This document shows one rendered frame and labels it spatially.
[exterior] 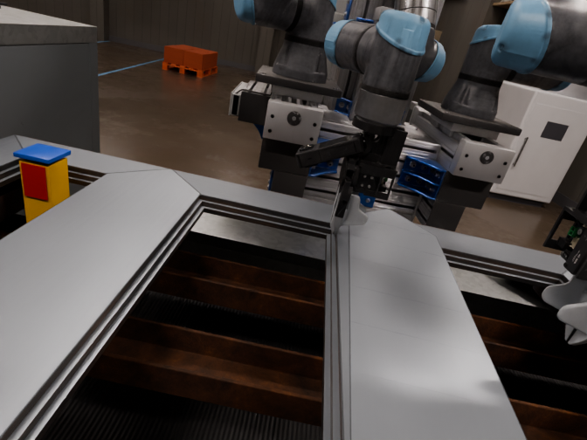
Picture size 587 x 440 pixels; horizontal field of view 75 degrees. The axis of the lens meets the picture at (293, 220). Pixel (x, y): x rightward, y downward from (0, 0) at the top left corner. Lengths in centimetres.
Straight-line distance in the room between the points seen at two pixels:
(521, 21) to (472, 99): 67
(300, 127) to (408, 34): 43
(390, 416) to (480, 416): 10
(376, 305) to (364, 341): 8
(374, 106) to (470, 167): 53
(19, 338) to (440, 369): 44
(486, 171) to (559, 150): 350
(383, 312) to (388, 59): 35
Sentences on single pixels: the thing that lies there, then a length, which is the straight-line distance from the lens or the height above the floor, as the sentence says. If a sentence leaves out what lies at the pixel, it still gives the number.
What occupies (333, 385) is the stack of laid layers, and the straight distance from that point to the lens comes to 44.
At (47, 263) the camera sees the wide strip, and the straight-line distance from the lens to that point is 56.
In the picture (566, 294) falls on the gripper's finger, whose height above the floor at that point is 95.
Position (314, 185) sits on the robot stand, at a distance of 114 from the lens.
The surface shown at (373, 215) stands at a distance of 82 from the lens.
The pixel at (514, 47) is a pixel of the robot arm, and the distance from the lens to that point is 53.
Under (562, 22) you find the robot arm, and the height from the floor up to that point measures 122.
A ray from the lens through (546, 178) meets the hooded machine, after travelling 465.
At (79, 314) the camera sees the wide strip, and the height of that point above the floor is 84.
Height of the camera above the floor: 116
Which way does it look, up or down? 26 degrees down
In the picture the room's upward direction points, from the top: 13 degrees clockwise
